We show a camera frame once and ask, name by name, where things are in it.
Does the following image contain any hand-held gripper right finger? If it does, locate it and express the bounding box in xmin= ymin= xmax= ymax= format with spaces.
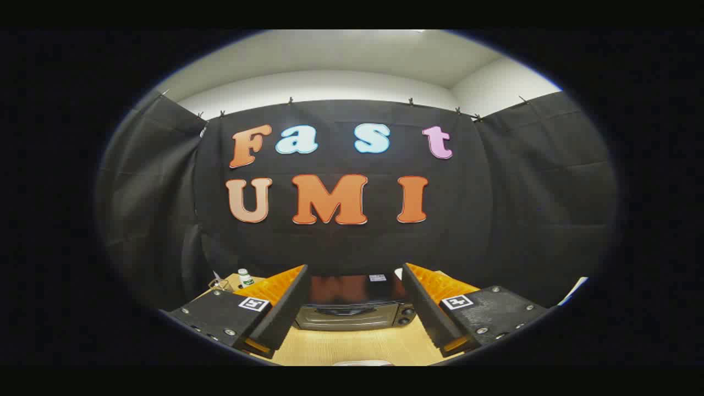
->
xmin=401 ymin=263 xmax=551 ymax=358

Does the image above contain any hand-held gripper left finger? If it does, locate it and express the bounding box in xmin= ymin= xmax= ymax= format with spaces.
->
xmin=162 ymin=265 xmax=310 ymax=359

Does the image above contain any black toaster oven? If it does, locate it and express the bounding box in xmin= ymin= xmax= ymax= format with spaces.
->
xmin=291 ymin=273 xmax=417 ymax=331

